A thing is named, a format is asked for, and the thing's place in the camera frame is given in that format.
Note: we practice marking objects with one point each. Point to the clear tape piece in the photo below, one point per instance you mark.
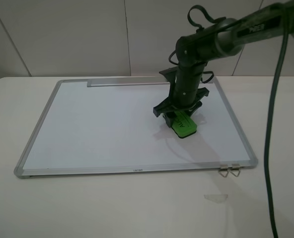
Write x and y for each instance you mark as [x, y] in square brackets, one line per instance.
[216, 198]

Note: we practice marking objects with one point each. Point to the white aluminium-framed whiteboard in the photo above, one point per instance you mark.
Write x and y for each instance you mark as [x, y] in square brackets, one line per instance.
[106, 126]

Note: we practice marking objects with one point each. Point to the green whiteboard eraser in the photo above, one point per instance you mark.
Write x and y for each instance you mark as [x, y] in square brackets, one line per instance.
[183, 125]

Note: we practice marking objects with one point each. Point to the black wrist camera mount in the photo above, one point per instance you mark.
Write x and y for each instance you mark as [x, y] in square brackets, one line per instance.
[169, 74]

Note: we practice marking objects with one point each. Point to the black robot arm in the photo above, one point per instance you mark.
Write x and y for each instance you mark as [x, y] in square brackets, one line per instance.
[225, 38]

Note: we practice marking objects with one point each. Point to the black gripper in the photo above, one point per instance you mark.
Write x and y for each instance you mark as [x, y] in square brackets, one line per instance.
[168, 107]

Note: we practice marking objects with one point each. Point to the right metal hanging clip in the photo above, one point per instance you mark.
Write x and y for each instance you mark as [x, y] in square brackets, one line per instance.
[235, 170]

